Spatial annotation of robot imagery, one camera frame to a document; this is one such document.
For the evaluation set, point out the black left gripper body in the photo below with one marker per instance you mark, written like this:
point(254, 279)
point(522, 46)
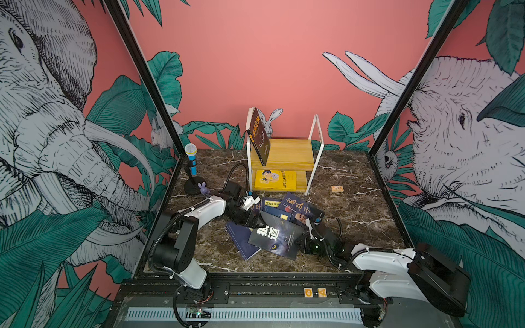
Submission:
point(242, 216)

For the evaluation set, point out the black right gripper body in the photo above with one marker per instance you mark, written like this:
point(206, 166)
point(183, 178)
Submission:
point(312, 247)

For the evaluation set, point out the black book white characters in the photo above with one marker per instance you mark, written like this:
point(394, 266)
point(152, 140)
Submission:
point(278, 236)

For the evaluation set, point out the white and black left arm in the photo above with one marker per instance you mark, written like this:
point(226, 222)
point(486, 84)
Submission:
point(172, 250)

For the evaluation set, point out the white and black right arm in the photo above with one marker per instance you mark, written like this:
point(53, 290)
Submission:
point(421, 273)

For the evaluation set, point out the small blue book yellow label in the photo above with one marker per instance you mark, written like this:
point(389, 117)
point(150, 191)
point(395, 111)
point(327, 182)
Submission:
point(270, 206)

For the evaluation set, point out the purple portrait book right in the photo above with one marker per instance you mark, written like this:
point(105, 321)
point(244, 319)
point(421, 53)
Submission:
point(300, 210)

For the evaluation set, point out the yellow book on shelf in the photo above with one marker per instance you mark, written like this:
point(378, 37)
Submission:
point(275, 180)

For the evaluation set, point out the small purple rabbit figure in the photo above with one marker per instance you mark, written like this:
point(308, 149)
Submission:
point(204, 190)

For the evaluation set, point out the white wooden two-tier shelf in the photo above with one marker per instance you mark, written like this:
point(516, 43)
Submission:
point(296, 155)

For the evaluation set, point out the black microphone stand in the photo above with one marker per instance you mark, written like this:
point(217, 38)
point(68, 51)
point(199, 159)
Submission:
point(191, 184)

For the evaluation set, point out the dark brown leaning book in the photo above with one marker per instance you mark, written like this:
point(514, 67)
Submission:
point(257, 135)

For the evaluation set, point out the blue toy microphone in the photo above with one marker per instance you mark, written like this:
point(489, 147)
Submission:
point(191, 152)

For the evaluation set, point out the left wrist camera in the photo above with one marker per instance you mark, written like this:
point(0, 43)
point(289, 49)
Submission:
point(249, 202)

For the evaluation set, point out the black front rail base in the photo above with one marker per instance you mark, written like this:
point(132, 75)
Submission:
point(267, 300)

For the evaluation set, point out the left black frame post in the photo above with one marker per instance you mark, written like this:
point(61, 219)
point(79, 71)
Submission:
point(116, 12)

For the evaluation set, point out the black frame post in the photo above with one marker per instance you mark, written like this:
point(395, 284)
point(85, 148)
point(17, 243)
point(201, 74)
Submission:
point(445, 27)
point(116, 12)

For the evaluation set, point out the right black frame post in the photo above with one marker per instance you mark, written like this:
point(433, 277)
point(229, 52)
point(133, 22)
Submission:
point(445, 27)

